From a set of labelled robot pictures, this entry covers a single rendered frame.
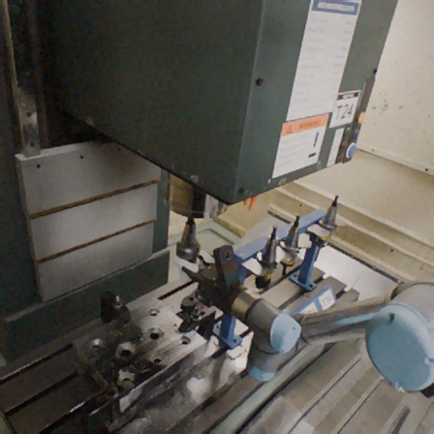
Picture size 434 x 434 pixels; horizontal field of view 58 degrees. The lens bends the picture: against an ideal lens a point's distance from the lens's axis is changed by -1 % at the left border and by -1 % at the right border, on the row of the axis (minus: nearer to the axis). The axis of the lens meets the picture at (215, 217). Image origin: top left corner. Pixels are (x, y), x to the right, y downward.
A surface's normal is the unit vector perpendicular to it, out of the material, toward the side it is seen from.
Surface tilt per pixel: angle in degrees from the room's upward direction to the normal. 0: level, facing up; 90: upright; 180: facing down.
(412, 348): 91
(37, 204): 89
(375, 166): 90
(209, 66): 90
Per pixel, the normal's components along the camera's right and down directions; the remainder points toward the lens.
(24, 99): 0.70, 0.43
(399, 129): -0.70, 0.29
